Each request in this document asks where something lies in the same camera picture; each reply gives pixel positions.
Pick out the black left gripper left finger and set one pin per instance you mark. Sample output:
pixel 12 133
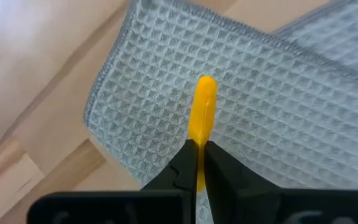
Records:
pixel 185 174

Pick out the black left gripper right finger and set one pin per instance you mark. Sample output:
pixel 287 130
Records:
pixel 225 177

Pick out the grey-blue waffle towel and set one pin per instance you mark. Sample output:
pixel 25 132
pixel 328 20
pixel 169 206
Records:
pixel 275 124

